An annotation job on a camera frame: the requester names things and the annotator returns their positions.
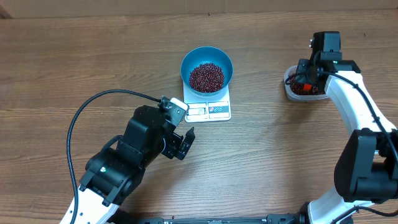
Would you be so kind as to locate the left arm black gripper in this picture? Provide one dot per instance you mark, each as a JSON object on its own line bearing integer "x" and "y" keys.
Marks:
{"x": 175, "y": 140}

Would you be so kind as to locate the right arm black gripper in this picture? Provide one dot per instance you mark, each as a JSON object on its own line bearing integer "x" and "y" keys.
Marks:
{"x": 305, "y": 67}

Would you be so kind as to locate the red measuring scoop blue handle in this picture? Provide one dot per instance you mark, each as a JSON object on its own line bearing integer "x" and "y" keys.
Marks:
{"x": 307, "y": 87}

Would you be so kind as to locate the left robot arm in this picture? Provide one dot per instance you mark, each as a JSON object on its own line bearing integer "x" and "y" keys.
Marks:
{"x": 116, "y": 171}

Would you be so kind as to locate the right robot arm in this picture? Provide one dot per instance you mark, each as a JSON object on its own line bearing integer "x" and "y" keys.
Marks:
{"x": 366, "y": 172}

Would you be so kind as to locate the white kitchen scale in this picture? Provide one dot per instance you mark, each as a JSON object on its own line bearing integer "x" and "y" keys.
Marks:
{"x": 207, "y": 108}

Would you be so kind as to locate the red beans in bowl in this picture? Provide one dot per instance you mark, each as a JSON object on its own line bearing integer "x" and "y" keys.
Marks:
{"x": 206, "y": 78}

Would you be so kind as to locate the blue bowl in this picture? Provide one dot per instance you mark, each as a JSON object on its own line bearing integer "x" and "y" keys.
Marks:
{"x": 206, "y": 54}

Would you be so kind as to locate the clear plastic container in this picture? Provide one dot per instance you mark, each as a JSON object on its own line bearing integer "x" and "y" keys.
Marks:
{"x": 302, "y": 98}

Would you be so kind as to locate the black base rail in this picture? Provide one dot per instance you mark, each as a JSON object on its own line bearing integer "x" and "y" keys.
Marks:
{"x": 122, "y": 217}

